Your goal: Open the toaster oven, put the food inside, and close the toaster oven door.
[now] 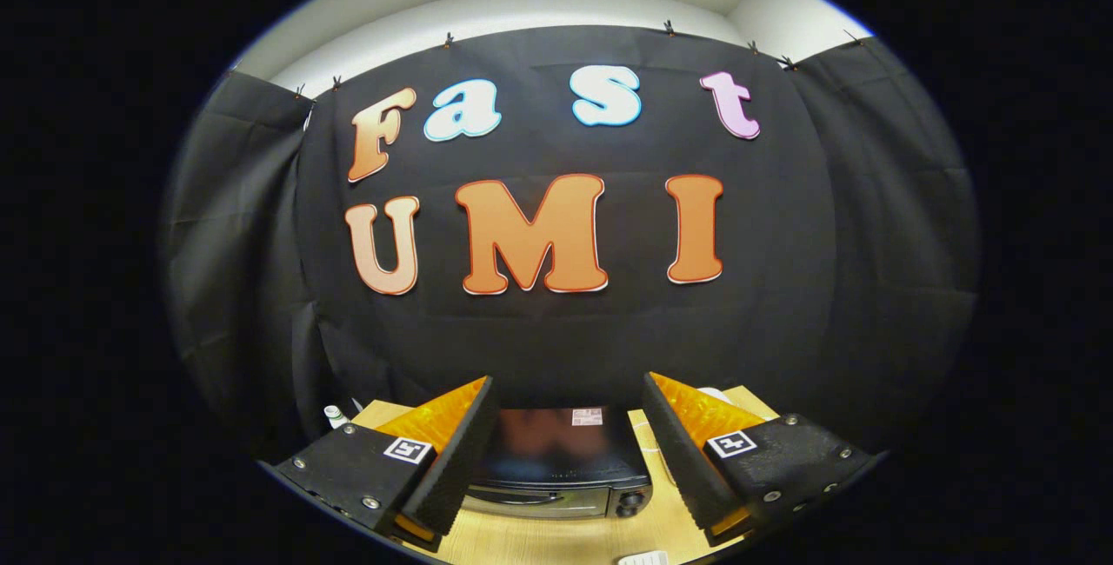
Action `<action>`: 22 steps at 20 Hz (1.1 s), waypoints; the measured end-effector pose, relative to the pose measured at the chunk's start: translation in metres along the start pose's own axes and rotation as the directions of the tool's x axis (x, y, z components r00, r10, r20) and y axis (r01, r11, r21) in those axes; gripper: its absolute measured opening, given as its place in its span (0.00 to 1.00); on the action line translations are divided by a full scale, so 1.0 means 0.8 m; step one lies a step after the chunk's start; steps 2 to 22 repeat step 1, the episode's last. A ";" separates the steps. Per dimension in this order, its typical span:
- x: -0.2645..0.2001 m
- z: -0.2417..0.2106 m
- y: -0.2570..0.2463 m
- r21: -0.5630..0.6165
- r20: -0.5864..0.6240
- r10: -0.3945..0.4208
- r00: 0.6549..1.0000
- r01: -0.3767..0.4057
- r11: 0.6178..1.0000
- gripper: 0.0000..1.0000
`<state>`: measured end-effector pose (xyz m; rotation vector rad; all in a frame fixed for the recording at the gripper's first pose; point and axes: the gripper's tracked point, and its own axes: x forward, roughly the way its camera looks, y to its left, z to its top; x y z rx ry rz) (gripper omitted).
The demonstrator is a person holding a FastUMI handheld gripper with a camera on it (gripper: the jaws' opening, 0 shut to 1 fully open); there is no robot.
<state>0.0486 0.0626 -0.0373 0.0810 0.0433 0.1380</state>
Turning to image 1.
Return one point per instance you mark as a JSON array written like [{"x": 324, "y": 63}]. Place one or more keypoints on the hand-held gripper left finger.
[{"x": 456, "y": 461}]

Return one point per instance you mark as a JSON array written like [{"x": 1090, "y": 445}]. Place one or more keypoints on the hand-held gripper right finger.
[{"x": 683, "y": 461}]

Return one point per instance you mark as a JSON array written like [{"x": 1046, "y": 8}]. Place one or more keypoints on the black toaster oven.
[{"x": 556, "y": 452}]

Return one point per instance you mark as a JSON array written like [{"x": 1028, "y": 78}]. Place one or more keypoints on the white toaster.
[{"x": 713, "y": 394}]

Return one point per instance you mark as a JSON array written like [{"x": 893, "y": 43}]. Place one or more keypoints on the white rectangular tray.
[{"x": 643, "y": 558}]

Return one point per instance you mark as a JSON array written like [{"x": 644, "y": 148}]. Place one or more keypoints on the white green printed bottle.
[{"x": 336, "y": 415}]

